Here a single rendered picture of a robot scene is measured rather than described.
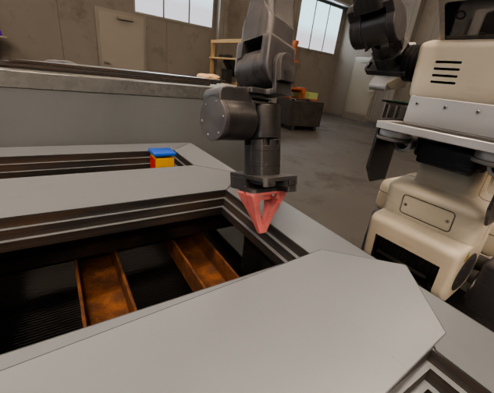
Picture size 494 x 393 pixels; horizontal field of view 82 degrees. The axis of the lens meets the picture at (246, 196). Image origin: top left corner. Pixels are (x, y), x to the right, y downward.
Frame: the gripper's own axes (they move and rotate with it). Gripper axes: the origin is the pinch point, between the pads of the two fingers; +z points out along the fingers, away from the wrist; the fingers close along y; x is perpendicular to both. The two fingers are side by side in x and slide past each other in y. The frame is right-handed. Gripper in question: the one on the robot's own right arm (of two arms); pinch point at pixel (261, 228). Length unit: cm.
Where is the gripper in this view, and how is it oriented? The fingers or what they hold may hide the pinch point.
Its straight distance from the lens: 47.8
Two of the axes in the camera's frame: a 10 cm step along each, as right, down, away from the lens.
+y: 5.5, 1.6, -8.2
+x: 8.4, -1.1, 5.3
